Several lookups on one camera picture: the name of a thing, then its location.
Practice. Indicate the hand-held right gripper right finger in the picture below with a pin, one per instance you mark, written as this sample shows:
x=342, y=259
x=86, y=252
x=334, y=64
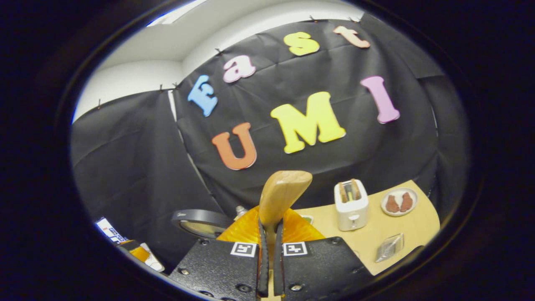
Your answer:
x=279, y=271

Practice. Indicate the dark grey rice cooker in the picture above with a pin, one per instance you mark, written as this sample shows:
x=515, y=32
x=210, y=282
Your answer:
x=200, y=217

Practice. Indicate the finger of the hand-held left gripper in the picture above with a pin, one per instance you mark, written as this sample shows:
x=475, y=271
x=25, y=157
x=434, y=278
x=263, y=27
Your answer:
x=140, y=253

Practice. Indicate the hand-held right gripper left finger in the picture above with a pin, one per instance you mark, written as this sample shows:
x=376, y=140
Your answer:
x=263, y=271

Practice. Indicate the white sectioned grain dish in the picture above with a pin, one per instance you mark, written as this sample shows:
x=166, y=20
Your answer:
x=307, y=219

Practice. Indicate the blue white printed board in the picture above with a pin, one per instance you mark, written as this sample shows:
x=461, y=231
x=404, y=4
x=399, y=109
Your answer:
x=109, y=230

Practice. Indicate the white toaster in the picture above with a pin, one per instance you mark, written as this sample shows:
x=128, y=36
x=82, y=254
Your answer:
x=351, y=213

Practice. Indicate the toast slice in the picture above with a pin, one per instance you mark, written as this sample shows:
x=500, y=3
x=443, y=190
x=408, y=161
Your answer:
x=342, y=192
x=355, y=189

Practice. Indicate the clear chopstick holder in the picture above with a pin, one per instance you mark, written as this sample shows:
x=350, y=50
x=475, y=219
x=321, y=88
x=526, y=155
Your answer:
x=389, y=247

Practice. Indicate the small water bottle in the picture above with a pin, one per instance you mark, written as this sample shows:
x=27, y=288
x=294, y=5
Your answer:
x=240, y=211

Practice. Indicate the white round plate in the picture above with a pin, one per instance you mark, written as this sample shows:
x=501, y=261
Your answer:
x=399, y=190

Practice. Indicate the black backdrop cloth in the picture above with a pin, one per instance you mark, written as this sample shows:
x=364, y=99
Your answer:
x=138, y=167

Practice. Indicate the brown meat piece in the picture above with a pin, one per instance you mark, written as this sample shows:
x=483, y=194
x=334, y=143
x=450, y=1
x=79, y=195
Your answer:
x=406, y=202
x=392, y=204

